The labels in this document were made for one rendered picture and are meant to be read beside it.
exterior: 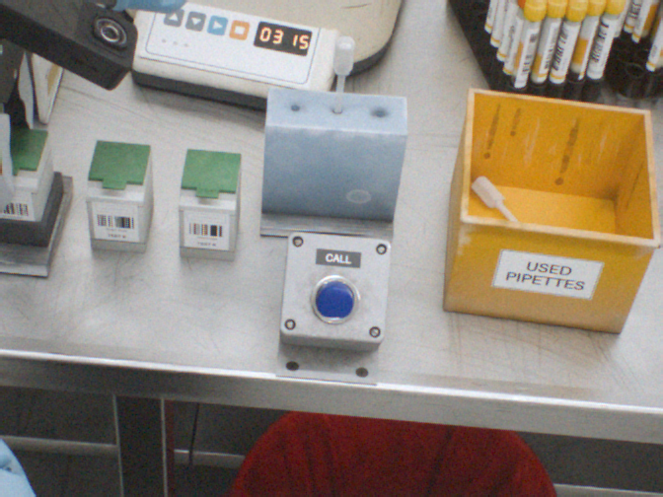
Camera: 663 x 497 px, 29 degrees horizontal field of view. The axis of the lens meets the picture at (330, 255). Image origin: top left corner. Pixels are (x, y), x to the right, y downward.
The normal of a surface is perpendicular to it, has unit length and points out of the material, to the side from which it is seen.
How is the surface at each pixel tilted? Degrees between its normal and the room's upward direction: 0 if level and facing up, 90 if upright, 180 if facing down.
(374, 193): 90
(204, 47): 25
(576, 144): 90
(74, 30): 30
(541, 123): 90
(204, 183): 0
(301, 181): 90
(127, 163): 0
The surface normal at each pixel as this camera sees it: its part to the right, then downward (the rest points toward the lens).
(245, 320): 0.07, -0.66
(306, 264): 0.04, -0.19
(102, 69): -0.03, 0.75
